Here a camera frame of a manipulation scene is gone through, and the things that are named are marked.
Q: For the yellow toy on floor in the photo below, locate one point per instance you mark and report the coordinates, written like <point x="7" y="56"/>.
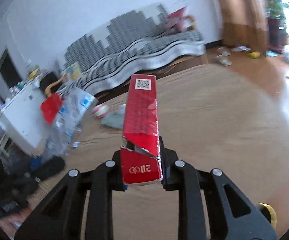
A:
<point x="254" y="55"/>

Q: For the yellow children book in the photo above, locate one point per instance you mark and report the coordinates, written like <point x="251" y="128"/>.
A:
<point x="73" y="72"/>

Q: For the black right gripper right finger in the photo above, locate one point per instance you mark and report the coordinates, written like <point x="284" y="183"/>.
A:
<point x="210" y="205"/>

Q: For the clear plastic water bottle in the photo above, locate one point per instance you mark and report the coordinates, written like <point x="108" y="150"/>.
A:
<point x="66" y="126"/>

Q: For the black white striped sofa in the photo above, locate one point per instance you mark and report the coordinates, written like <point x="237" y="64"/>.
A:
<point x="130" y="43"/>

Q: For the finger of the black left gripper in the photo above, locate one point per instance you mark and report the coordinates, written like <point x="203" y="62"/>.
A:
<point x="48" y="169"/>

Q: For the white cabinet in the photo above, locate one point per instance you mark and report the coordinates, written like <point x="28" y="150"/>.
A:
<point x="23" y="120"/>

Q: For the brown curtain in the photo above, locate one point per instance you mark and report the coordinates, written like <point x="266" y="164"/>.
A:
<point x="244" y="24"/>

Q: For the green potted plant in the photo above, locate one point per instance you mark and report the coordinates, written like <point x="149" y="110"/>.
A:
<point x="278" y="36"/>

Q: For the purple monkey toy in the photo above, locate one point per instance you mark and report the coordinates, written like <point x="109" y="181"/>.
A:
<point x="100" y="111"/>

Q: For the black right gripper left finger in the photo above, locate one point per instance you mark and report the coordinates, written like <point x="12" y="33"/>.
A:
<point x="81" y="204"/>

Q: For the red cardboard box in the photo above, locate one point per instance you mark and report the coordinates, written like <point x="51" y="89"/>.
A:
<point x="140" y="155"/>

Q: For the red plastic chair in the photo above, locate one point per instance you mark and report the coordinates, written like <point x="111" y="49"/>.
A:
<point x="50" y="107"/>

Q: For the pink cartoon cushion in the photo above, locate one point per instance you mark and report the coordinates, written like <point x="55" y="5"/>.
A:
<point x="175" y="22"/>

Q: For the green grey flat box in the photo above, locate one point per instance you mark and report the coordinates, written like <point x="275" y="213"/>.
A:
<point x="115" y="119"/>

